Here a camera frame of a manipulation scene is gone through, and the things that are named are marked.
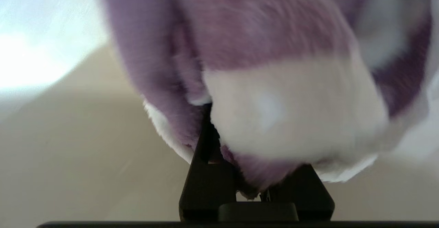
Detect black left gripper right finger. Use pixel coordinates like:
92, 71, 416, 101
269, 164, 335, 220

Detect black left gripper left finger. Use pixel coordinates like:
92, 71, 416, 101
178, 104, 238, 222

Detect purple white striped towel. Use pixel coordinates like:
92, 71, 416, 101
93, 0, 439, 199

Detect beige sink basin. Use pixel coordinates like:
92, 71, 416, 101
0, 0, 439, 223

